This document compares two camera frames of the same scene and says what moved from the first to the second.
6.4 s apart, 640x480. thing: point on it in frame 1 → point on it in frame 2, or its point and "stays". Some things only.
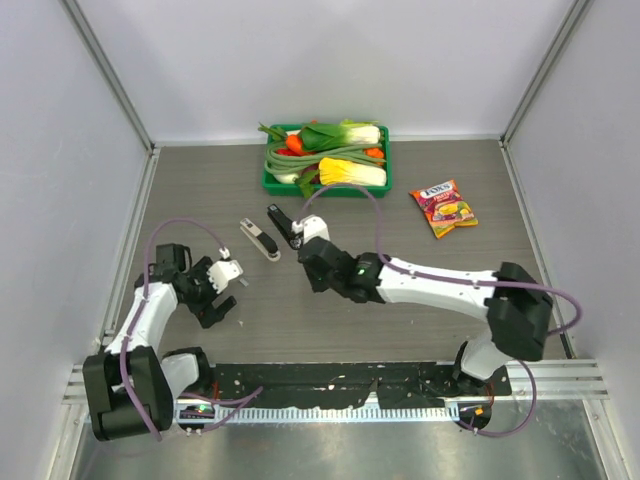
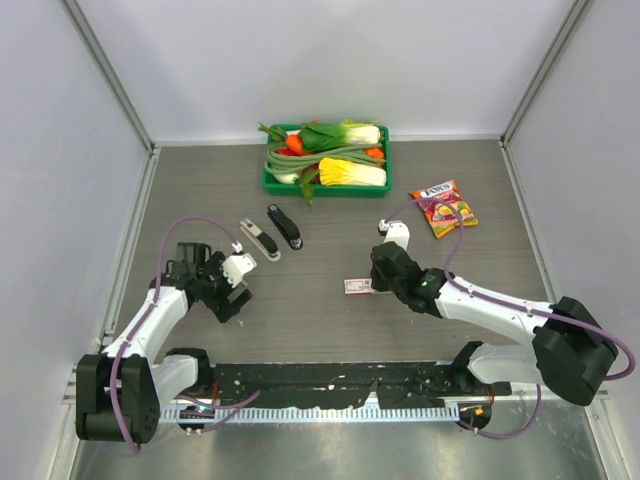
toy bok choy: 322,136 stays
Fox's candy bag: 443,206 stays
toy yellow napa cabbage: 341,171 stays
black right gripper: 317,286 → 378,283
